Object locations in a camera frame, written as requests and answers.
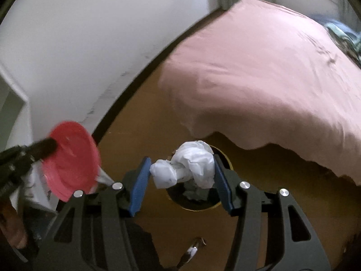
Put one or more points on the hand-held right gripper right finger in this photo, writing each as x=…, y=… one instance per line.
x=222, y=187

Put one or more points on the person's left hand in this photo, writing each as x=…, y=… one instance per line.
x=15, y=231

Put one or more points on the crumpled grey paper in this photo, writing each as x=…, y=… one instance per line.
x=195, y=192

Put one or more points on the red plastic bowl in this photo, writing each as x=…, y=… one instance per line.
x=73, y=163

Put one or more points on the white door frame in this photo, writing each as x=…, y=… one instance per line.
x=14, y=101

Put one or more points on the light blue patterned quilt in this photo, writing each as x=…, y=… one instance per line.
x=345, y=41

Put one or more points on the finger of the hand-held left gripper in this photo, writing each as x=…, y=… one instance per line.
x=45, y=146

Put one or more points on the black round trash bin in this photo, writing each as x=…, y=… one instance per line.
x=197, y=203

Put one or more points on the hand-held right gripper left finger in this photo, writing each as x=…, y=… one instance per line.
x=139, y=187

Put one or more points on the white paper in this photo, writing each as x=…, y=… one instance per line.
x=194, y=161

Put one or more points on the pink bed sheet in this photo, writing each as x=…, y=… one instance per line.
x=268, y=84

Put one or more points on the small white metal object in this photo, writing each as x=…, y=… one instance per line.
x=193, y=250

